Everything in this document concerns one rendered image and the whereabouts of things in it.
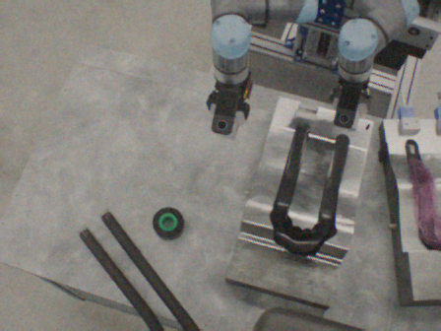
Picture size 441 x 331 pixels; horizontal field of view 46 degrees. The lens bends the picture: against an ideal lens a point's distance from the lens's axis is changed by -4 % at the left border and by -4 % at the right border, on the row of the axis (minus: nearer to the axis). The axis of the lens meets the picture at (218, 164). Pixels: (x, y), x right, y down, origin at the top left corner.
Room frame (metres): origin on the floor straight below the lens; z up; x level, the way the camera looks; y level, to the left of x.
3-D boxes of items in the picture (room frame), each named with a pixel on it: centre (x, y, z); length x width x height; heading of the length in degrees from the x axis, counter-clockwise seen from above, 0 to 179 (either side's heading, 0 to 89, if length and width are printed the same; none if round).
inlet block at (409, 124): (0.67, -0.53, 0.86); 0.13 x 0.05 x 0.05; 178
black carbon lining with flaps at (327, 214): (0.45, -0.23, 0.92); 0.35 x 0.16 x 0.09; 161
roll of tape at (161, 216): (0.39, 0.13, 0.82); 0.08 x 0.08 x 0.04
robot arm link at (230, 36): (0.63, -0.03, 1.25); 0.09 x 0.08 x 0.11; 0
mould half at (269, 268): (0.44, -0.21, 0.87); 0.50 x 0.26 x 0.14; 161
